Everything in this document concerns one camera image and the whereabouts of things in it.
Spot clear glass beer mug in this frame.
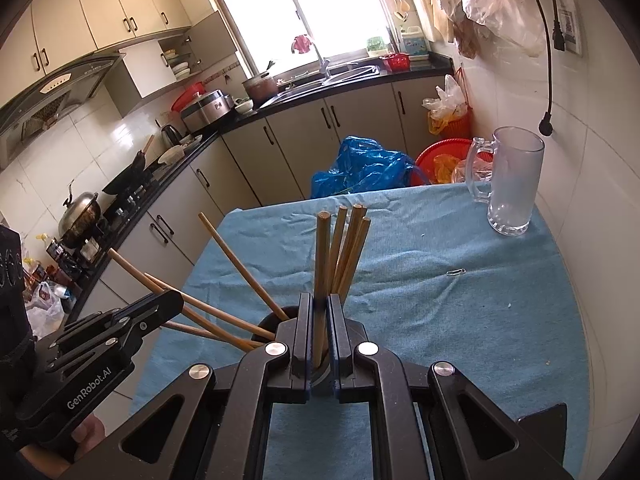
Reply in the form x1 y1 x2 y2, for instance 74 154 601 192
464 126 544 237

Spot hanging plastic bags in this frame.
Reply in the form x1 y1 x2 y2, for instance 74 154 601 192
435 0 544 58

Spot wooden chopstick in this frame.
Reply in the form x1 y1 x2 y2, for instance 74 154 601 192
144 273 276 341
332 204 367 294
328 206 348 290
198 211 288 321
312 210 331 368
163 322 262 349
107 248 254 352
337 217 371 306

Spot brown cooking pot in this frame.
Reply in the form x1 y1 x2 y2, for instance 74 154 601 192
243 60 279 110

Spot range hood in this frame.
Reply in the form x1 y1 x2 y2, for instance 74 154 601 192
1 53 122 169

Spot black utensil holder cup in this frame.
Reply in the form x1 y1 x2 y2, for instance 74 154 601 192
249 303 371 391

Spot silver rice cooker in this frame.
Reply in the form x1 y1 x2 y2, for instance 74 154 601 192
180 89 235 133

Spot blue plastic bag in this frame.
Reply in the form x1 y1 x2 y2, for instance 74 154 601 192
310 136 416 198

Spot lidded steel wok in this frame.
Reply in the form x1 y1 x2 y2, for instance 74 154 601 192
58 181 102 250

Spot black frying pan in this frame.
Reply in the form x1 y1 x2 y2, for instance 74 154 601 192
102 134 154 196

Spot black power cable plug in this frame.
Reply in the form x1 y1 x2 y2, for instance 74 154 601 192
534 0 565 136

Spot person's left hand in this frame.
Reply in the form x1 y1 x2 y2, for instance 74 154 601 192
17 414 105 479

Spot black smartphone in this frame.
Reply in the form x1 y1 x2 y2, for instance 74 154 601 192
518 403 567 464

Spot blue-green table cloth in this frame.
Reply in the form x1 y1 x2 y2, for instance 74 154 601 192
131 185 589 479

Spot white plastic bag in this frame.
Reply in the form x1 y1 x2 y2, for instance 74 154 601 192
26 281 67 339

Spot kitchen faucet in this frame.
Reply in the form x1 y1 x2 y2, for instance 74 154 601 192
290 34 331 80

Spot orange plastic bag bin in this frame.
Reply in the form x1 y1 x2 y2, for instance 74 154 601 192
422 75 472 140

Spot red small basket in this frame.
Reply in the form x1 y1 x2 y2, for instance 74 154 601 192
381 52 410 73

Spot red plastic basin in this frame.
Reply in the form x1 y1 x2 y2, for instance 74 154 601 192
409 139 472 186

